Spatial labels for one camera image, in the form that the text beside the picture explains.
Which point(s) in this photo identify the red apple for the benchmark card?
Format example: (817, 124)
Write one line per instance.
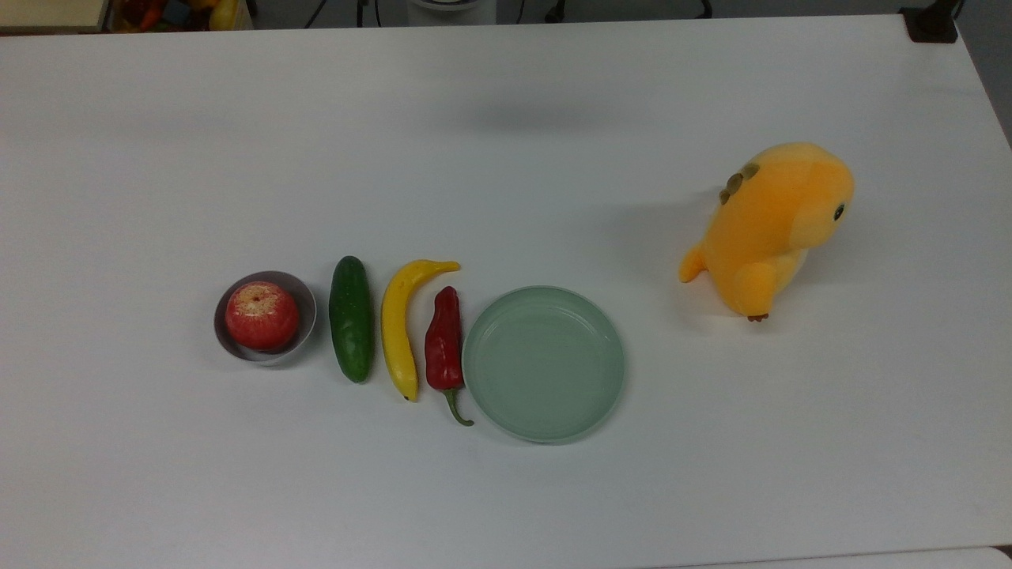
(262, 318)

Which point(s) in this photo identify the yellow banana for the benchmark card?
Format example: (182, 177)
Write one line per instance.
(395, 324)

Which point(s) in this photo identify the pale green round plate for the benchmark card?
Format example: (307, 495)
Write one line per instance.
(544, 363)

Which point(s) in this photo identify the grey round bowl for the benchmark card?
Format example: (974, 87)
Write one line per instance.
(304, 316)

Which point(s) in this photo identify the black corner clamp mount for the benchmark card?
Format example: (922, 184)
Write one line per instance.
(931, 22)

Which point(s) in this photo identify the clear bin of toy fruit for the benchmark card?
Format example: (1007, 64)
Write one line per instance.
(170, 14)

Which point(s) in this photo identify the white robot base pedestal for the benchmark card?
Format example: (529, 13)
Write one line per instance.
(451, 11)

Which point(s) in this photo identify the tan cardboard box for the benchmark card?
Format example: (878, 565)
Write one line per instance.
(47, 14)

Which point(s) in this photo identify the red chili pepper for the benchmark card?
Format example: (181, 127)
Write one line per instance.
(444, 344)

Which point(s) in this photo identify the black power plug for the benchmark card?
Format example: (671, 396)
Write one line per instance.
(556, 12)

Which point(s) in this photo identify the orange plush toy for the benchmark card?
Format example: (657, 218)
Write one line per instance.
(763, 237)

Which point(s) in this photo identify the green cucumber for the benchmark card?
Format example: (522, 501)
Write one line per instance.
(351, 320)

